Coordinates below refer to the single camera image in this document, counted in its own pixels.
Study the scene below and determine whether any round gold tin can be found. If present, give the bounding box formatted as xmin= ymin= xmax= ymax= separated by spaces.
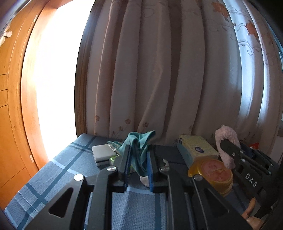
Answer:
xmin=188 ymin=158 xmax=233 ymax=197

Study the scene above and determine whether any white rolled cloth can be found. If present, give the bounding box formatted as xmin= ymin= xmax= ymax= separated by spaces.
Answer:
xmin=140 ymin=175 xmax=151 ymax=187

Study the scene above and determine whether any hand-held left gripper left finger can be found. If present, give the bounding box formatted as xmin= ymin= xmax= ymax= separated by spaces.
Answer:
xmin=25 ymin=145 xmax=133 ymax=230

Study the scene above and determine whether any teal cloth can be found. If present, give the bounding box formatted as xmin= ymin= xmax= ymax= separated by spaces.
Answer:
xmin=118 ymin=131 xmax=156 ymax=176

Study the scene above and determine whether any wooden wardrobe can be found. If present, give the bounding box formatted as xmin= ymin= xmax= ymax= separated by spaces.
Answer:
xmin=0 ymin=0 xmax=53 ymax=208

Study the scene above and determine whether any white sponge block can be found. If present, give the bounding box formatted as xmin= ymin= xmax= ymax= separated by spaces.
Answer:
xmin=92 ymin=143 xmax=121 ymax=166

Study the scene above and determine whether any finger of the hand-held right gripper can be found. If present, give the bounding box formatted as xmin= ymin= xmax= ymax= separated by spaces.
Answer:
xmin=220 ymin=138 xmax=246 ymax=164
xmin=240 ymin=142 xmax=278 ymax=175

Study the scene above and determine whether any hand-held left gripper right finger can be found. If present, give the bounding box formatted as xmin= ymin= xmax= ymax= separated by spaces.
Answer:
xmin=147 ymin=145 xmax=252 ymax=230

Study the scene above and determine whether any dark wooden window frame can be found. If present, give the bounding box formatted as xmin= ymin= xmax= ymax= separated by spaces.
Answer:
xmin=74 ymin=0 xmax=111 ymax=135

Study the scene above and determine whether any white flower wardrobe decoration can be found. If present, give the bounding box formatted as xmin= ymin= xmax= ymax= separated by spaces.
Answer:
xmin=0 ymin=24 xmax=12 ymax=46

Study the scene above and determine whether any blue plaid bed sheet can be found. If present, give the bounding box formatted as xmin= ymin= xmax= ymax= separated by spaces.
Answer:
xmin=3 ymin=133 xmax=255 ymax=230

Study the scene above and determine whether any pink fluffy towel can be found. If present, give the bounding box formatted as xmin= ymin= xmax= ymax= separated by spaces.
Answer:
xmin=215 ymin=125 xmax=240 ymax=169

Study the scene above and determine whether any person's right hand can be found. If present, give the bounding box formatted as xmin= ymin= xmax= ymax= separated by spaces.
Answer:
xmin=241 ymin=197 xmax=266 ymax=230

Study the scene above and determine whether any pink floral curtain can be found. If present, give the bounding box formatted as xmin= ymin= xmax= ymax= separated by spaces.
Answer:
xmin=85 ymin=0 xmax=283 ymax=151

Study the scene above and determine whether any yellow patterned tissue box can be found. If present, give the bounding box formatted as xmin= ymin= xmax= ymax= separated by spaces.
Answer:
xmin=177 ymin=135 xmax=220 ymax=168

